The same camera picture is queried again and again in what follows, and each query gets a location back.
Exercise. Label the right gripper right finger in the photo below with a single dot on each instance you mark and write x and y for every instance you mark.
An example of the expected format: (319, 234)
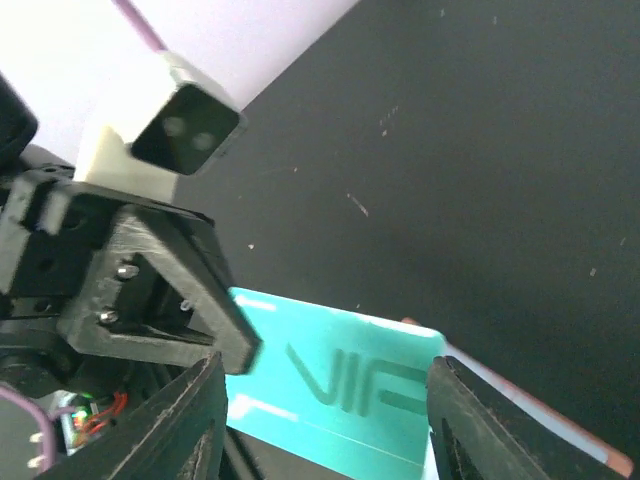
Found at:
(466, 437)

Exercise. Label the left small circuit board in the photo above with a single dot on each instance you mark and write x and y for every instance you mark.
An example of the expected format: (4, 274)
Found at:
(85, 417)

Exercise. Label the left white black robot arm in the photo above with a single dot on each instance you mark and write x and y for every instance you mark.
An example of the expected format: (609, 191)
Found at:
(38, 370)

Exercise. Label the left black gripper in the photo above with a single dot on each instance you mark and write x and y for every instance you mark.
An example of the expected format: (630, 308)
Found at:
(117, 276)

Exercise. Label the brown leather card holder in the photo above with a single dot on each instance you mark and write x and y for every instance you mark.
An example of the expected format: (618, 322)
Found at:
(561, 448)

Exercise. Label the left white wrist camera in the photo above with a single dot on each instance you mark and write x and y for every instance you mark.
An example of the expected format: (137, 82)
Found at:
(164, 121)

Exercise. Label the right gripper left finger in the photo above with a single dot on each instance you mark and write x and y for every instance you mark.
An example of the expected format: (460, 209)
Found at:
(176, 434)

